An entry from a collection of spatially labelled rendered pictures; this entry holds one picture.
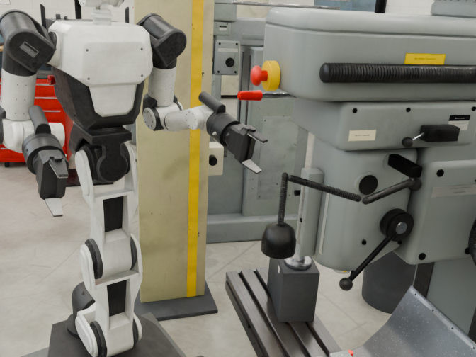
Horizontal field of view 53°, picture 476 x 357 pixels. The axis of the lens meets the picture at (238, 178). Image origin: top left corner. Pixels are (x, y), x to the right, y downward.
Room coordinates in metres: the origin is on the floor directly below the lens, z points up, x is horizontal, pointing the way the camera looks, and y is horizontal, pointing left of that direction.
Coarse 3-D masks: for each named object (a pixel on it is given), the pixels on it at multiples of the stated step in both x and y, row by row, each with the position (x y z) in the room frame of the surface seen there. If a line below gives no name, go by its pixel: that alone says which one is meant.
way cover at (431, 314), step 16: (400, 304) 1.30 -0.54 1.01; (416, 304) 1.26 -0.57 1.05; (400, 320) 1.26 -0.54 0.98; (416, 320) 1.22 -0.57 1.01; (432, 320) 1.18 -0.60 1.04; (448, 320) 1.15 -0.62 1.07; (384, 336) 1.26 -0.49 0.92; (400, 336) 1.23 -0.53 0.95; (416, 336) 1.19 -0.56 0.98; (432, 336) 1.15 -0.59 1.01; (448, 336) 1.12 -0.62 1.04; (464, 336) 1.08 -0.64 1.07; (368, 352) 1.24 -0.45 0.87; (384, 352) 1.21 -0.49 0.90; (400, 352) 1.18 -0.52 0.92; (416, 352) 1.15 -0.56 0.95; (432, 352) 1.12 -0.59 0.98; (448, 352) 1.09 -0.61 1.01; (464, 352) 1.06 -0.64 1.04
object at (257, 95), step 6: (258, 90) 1.08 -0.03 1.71; (240, 96) 1.06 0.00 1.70; (246, 96) 1.06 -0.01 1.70; (252, 96) 1.06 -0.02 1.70; (258, 96) 1.07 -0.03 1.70; (264, 96) 1.08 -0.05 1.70; (270, 96) 1.08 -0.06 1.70; (276, 96) 1.09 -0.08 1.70; (282, 96) 1.09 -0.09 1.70; (288, 96) 1.10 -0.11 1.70; (294, 96) 1.10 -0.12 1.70
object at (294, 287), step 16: (272, 272) 1.45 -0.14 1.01; (288, 272) 1.31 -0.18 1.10; (304, 272) 1.31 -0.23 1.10; (272, 288) 1.43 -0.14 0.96; (288, 288) 1.30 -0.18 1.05; (304, 288) 1.31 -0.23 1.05; (288, 304) 1.30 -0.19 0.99; (304, 304) 1.31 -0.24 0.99; (288, 320) 1.30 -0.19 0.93; (304, 320) 1.31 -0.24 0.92
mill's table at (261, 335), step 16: (240, 272) 1.61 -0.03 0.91; (256, 272) 1.62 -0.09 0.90; (240, 288) 1.48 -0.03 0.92; (256, 288) 1.49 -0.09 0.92; (240, 304) 1.41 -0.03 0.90; (256, 304) 1.43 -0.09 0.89; (272, 304) 1.40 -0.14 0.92; (240, 320) 1.40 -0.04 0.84; (256, 320) 1.31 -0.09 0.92; (272, 320) 1.31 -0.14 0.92; (320, 320) 1.32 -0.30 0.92; (256, 336) 1.25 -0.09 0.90; (272, 336) 1.23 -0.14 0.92; (288, 336) 1.23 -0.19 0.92; (304, 336) 1.24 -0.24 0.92; (320, 336) 1.24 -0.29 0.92; (256, 352) 1.23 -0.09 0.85; (272, 352) 1.16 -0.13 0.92; (288, 352) 1.16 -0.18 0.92; (304, 352) 1.19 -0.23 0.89; (320, 352) 1.17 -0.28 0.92
